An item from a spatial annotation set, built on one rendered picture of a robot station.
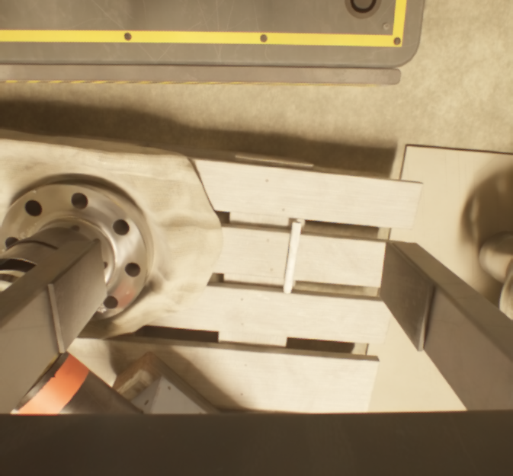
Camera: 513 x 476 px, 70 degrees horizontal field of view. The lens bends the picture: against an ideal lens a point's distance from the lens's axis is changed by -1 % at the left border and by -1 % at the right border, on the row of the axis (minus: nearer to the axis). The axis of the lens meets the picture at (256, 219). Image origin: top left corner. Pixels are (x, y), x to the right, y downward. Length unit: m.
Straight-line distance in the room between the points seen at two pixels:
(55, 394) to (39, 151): 0.38
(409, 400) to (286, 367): 0.43
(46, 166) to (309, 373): 0.65
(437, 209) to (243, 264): 0.46
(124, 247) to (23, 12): 0.36
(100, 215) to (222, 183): 0.21
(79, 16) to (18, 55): 0.09
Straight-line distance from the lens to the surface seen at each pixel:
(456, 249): 0.98
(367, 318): 0.81
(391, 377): 1.10
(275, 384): 0.87
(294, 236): 0.69
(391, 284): 0.16
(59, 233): 0.64
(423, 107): 0.88
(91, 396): 0.66
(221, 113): 0.80
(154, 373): 0.81
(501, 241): 0.97
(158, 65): 0.50
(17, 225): 0.75
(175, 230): 0.67
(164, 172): 0.66
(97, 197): 0.67
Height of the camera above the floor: 0.80
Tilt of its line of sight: 73 degrees down
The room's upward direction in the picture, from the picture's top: 176 degrees clockwise
